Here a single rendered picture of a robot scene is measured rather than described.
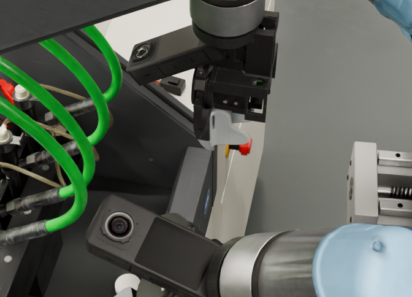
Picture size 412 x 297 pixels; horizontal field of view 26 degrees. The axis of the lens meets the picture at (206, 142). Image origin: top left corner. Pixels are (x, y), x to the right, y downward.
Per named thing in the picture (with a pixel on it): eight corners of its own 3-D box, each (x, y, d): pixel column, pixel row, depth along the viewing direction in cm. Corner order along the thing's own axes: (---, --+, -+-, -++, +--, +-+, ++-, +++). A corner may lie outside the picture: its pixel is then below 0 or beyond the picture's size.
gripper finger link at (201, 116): (206, 151, 99) (207, 97, 93) (193, 148, 100) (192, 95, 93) (215, 119, 102) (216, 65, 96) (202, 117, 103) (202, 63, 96)
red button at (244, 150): (247, 166, 157) (248, 148, 153) (225, 162, 158) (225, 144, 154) (252, 144, 160) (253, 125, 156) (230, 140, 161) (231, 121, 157)
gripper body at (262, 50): (264, 129, 96) (270, 48, 86) (186, 116, 97) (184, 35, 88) (274, 78, 101) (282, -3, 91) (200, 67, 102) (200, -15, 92)
